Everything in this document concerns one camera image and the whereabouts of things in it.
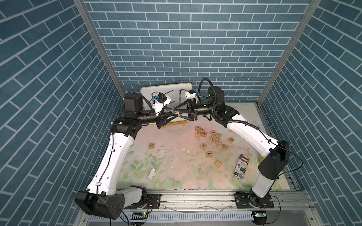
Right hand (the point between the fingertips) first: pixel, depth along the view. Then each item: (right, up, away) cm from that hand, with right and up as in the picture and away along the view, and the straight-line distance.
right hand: (178, 113), depth 63 cm
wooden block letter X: (+11, -11, +39) cm, 42 cm away
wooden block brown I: (+25, -20, +32) cm, 45 cm away
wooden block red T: (+21, -17, +34) cm, 43 cm away
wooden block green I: (+29, -22, +30) cm, 47 cm away
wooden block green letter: (+34, -18, +33) cm, 51 cm away
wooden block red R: (-20, -21, +30) cm, 42 cm away
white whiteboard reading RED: (-8, +11, +31) cm, 34 cm away
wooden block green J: (+26, -16, +36) cm, 47 cm away
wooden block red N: (+16, -14, +36) cm, 42 cm away
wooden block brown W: (+15, -22, +30) cm, 40 cm away
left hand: (0, 0, +2) cm, 2 cm away
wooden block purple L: (+18, -26, +26) cm, 41 cm away
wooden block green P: (+14, -12, +38) cm, 42 cm away
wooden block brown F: (+22, -13, +36) cm, 45 cm away
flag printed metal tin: (+36, -31, +20) cm, 52 cm away
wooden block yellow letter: (+23, -31, +22) cm, 44 cm away
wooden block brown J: (+11, -15, +36) cm, 41 cm away
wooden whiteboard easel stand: (-3, -6, +39) cm, 39 cm away
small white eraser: (-16, -35, +18) cm, 43 cm away
